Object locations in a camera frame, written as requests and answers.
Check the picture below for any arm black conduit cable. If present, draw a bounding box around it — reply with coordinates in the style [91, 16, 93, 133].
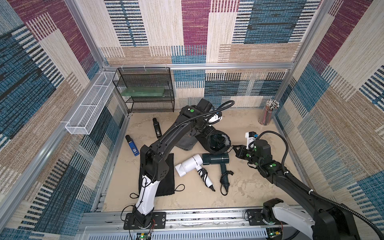
[254, 130, 384, 238]
[155, 100, 236, 145]

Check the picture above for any black hair dryer bag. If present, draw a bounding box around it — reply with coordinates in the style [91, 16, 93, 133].
[196, 130, 232, 155]

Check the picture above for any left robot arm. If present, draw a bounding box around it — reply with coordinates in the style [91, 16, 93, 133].
[132, 99, 235, 226]

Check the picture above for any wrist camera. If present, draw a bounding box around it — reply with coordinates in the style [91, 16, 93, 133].
[245, 132, 259, 150]
[207, 112, 223, 125]

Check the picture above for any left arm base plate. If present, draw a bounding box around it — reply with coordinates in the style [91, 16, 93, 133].
[123, 212, 167, 230]

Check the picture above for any green tray on shelf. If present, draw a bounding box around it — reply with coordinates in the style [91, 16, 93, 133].
[121, 87, 165, 97]

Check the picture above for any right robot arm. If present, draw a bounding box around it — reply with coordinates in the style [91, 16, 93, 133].
[234, 139, 360, 240]

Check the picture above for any white wire mesh basket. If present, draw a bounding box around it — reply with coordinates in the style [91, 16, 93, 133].
[65, 72, 115, 135]

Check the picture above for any striped pencil cup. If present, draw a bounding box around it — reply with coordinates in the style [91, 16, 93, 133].
[259, 100, 280, 126]

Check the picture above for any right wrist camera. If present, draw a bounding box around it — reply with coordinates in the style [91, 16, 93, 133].
[245, 132, 259, 150]

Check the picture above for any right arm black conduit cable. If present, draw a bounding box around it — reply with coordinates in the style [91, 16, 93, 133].
[254, 130, 384, 238]

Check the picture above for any black bag front left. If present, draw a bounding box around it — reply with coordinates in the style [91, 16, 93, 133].
[156, 153, 185, 197]

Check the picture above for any grey hair dryer bag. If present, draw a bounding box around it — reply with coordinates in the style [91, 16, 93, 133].
[176, 135, 198, 151]

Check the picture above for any white hair dryer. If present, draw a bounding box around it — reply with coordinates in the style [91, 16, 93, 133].
[175, 154, 216, 192]

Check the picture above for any dark green hair dryer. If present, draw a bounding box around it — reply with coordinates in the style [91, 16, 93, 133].
[202, 153, 234, 196]
[210, 134, 226, 151]

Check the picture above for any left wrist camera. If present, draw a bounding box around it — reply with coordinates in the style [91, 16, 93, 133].
[207, 112, 223, 125]

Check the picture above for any black wire mesh shelf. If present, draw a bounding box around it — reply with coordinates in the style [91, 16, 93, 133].
[113, 67, 175, 113]

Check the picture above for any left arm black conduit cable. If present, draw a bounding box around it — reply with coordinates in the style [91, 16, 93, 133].
[155, 100, 236, 145]

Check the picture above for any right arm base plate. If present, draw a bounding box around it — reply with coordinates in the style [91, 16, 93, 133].
[243, 209, 281, 226]

